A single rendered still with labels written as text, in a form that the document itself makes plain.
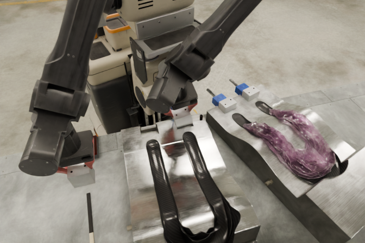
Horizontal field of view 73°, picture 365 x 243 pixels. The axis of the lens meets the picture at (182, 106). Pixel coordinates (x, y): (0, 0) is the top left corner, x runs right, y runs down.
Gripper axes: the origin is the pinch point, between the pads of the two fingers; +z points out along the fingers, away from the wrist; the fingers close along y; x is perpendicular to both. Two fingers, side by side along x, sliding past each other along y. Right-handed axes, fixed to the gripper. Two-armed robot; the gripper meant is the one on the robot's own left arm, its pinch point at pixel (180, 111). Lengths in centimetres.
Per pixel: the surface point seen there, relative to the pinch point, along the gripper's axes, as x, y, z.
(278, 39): 143, 142, 141
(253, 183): -23.2, 13.8, 13.1
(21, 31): 249, -135, 110
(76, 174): -13.1, -28.0, -8.6
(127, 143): -3.9, -17.3, 1.5
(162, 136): -4.4, -7.4, 3.1
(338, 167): -27.7, 36.2, 9.2
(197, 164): -15.8, -0.3, 3.8
